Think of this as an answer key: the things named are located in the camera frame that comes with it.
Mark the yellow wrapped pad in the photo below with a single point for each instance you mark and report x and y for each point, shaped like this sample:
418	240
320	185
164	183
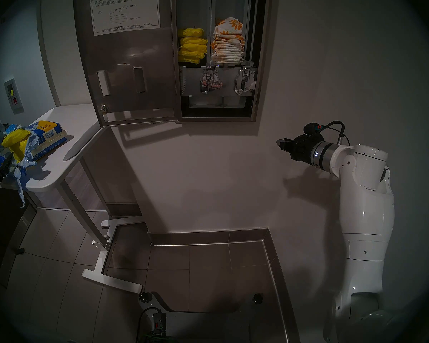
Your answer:
17	137
192	50
187	60
193	41
191	32
18	153

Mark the black base knob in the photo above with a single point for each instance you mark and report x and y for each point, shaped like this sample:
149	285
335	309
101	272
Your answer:
145	296
257	298

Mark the white overbed table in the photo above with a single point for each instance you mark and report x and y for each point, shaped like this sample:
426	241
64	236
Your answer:
75	131

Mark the chrome dispensing lever mechanism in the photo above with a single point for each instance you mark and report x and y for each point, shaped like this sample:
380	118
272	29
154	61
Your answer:
210	80
245	81

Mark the white instruction sheet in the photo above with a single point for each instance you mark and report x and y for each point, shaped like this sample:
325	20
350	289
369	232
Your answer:
125	11

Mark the torn blue plastic wrapper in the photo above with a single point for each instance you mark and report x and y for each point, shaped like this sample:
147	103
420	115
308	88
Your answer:
21	192

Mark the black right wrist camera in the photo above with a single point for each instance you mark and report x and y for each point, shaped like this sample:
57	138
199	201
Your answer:
312	128

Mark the orange floral wrapped pad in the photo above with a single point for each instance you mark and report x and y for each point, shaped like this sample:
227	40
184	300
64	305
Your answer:
228	25

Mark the dark brown restroom door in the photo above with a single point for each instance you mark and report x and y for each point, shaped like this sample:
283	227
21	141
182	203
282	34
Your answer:
3	235

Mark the black box red switch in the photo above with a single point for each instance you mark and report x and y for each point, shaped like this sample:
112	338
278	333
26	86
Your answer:
159	321

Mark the steel dispenser door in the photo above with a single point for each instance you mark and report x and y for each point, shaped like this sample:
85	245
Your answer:
128	60

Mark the steel dispenser cabinet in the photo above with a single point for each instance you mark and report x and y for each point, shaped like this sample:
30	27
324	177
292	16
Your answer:
218	113

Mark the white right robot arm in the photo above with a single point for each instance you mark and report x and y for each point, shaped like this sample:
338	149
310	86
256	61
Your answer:
364	210

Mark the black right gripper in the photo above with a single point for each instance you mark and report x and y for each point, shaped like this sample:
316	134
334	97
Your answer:
305	149

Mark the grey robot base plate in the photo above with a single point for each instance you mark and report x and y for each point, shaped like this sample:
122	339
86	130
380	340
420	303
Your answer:
207	324

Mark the blue yellow pad package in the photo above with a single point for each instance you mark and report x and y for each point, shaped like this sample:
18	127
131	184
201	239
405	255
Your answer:
52	137

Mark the stack of floral pads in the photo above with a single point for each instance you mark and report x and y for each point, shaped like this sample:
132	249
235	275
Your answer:
227	50

